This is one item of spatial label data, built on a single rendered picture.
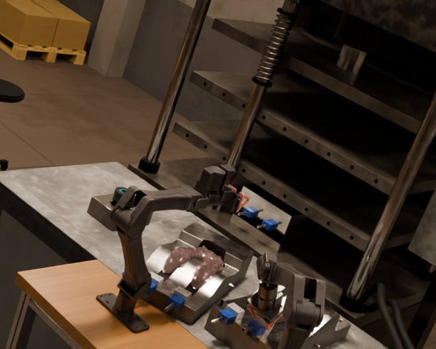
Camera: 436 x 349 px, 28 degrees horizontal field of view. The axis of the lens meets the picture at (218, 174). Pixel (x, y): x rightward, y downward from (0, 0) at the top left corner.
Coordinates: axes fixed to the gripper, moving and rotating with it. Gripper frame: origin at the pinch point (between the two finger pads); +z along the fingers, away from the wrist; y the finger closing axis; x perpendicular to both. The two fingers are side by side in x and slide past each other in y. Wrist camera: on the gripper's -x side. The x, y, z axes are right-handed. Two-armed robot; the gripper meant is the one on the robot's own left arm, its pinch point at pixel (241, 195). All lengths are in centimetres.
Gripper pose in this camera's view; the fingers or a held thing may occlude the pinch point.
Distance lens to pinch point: 286.5
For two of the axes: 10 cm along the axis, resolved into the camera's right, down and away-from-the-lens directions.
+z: 6.5, -0.2, 7.6
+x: -3.4, 8.9, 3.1
